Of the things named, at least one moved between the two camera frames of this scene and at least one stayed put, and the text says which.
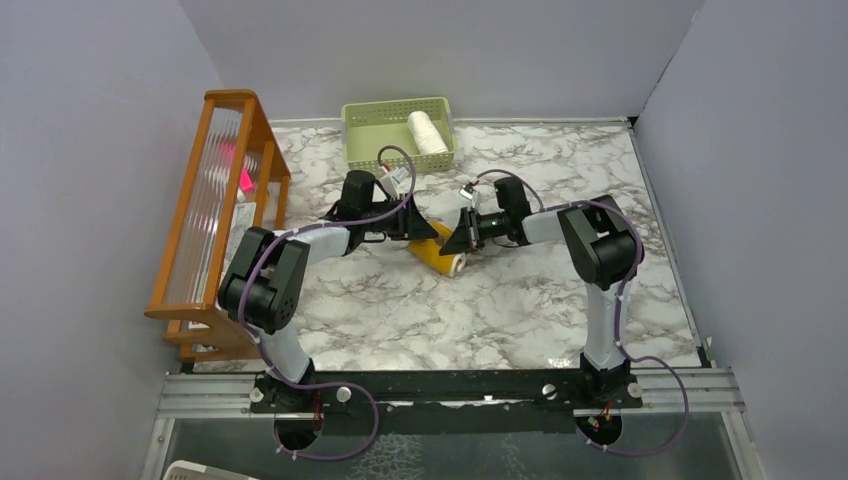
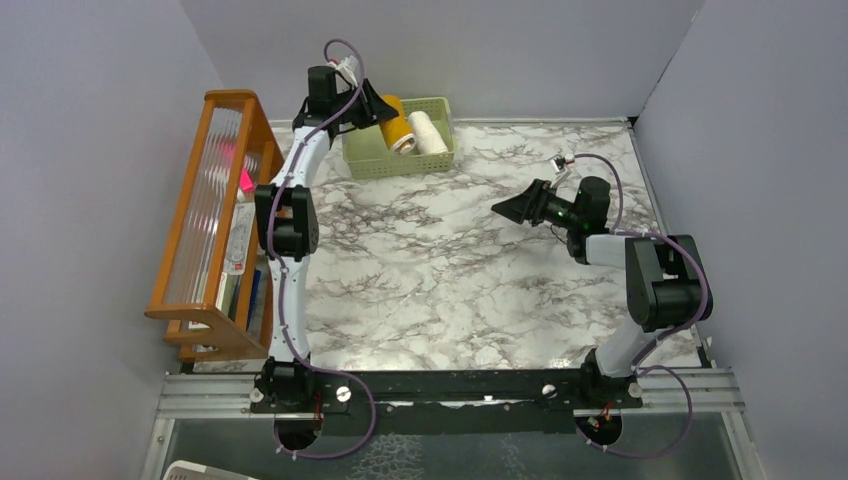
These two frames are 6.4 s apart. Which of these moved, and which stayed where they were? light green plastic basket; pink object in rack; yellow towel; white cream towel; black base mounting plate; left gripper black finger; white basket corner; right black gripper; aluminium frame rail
Moved: right black gripper; yellow towel; left gripper black finger
Stayed: black base mounting plate; pink object in rack; white cream towel; aluminium frame rail; white basket corner; light green plastic basket
